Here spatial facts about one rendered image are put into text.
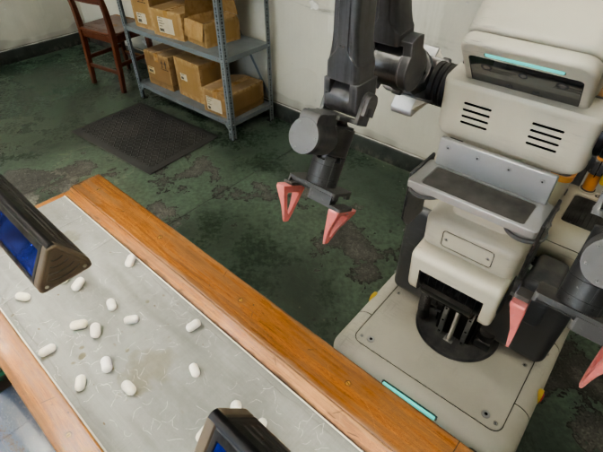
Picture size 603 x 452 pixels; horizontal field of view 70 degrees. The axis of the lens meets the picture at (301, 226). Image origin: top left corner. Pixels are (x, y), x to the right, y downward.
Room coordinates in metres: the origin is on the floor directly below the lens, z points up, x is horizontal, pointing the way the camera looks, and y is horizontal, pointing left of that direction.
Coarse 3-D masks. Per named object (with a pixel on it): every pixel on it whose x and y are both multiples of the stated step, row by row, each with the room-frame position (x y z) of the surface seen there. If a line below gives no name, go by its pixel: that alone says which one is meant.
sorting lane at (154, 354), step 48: (96, 240) 0.85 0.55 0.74; (0, 288) 0.68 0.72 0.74; (96, 288) 0.68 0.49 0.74; (144, 288) 0.68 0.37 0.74; (48, 336) 0.54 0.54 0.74; (144, 336) 0.54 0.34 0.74; (192, 336) 0.54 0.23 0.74; (96, 384) 0.43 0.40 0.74; (144, 384) 0.43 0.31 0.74; (192, 384) 0.43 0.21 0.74; (240, 384) 0.43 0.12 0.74; (96, 432) 0.34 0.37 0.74; (144, 432) 0.34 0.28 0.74; (192, 432) 0.34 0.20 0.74; (288, 432) 0.34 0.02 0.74; (336, 432) 0.34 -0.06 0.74
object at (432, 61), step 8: (432, 56) 0.88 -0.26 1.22; (432, 64) 0.84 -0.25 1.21; (424, 72) 0.82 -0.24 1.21; (432, 72) 0.84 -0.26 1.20; (424, 80) 0.82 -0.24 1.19; (416, 88) 0.82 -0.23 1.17; (424, 88) 0.83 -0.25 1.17; (408, 96) 0.85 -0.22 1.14; (416, 96) 0.83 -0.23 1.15; (424, 96) 0.83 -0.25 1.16
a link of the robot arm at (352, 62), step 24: (336, 0) 0.68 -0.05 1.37; (360, 0) 0.66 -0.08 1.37; (336, 24) 0.68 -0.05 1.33; (360, 24) 0.66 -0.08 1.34; (336, 48) 0.68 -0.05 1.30; (360, 48) 0.66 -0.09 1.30; (336, 72) 0.67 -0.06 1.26; (360, 72) 0.66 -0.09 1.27; (336, 96) 0.67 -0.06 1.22; (360, 96) 0.65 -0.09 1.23
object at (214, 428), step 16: (208, 416) 0.20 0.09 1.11; (224, 416) 0.20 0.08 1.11; (240, 416) 0.21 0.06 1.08; (208, 432) 0.19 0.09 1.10; (224, 432) 0.18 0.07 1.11; (240, 432) 0.18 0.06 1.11; (256, 432) 0.19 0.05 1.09; (208, 448) 0.18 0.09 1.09; (224, 448) 0.17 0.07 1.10; (240, 448) 0.17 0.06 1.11; (256, 448) 0.17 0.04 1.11; (272, 448) 0.18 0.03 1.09
